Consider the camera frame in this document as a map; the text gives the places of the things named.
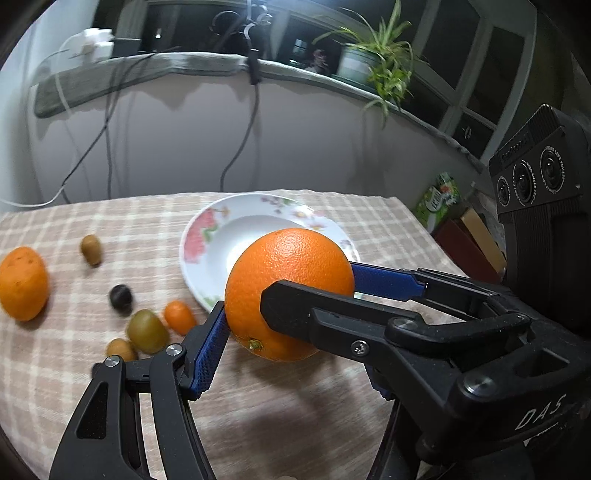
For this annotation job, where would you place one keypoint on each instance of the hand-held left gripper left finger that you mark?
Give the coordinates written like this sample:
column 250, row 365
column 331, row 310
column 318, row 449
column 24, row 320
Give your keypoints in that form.
column 207, row 355

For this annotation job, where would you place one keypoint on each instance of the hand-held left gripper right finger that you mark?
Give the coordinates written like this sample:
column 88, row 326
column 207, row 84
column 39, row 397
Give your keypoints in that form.
column 379, row 385

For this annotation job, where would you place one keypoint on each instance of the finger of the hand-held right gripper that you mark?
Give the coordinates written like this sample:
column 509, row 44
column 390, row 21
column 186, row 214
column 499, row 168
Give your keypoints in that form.
column 295, row 309
column 388, row 281

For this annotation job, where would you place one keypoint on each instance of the small orange kumquat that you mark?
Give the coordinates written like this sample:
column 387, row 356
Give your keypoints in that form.
column 180, row 317

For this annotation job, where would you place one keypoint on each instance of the round orange with stem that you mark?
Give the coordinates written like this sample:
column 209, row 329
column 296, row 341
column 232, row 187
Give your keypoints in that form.
column 295, row 258

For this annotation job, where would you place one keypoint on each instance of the green kiwi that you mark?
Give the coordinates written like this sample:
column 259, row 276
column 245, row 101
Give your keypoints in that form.
column 147, row 331

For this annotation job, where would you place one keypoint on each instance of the small tan fruit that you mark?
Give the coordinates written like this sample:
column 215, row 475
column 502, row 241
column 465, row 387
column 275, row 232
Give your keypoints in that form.
column 121, row 350

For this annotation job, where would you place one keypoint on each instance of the white floral plate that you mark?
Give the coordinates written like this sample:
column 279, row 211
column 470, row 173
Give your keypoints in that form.
column 221, row 258

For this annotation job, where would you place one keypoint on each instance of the dark purple grape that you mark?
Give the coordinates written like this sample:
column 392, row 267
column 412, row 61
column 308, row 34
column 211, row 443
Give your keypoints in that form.
column 121, row 298

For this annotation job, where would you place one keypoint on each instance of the small brown kiwi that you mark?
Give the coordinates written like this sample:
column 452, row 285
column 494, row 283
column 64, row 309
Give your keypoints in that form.
column 91, row 249

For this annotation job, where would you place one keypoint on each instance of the large oblong orange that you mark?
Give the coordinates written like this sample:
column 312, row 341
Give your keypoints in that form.
column 23, row 284

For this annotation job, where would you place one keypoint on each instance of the tan cardboard box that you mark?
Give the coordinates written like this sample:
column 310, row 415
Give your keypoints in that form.
column 482, row 233

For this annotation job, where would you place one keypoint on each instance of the dark red box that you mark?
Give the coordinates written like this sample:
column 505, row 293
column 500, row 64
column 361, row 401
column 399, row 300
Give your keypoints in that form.
column 461, row 251

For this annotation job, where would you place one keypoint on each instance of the beige checked tablecloth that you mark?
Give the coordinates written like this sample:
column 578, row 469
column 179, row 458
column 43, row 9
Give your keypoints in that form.
column 277, row 415

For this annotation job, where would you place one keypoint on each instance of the green carton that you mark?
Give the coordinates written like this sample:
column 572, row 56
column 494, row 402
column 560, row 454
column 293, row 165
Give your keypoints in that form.
column 438, row 201

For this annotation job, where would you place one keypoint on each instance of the green spider plant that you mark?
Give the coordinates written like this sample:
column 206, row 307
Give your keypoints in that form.
column 385, row 67

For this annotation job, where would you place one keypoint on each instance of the pale green plant pot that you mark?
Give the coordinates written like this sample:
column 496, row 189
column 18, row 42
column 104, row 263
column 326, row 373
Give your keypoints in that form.
column 355, row 64

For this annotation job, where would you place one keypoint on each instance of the black power adapter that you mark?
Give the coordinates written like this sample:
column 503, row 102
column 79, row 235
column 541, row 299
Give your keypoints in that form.
column 127, row 47

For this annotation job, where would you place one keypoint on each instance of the white power strip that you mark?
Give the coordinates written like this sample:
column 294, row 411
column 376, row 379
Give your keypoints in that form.
column 94, row 44

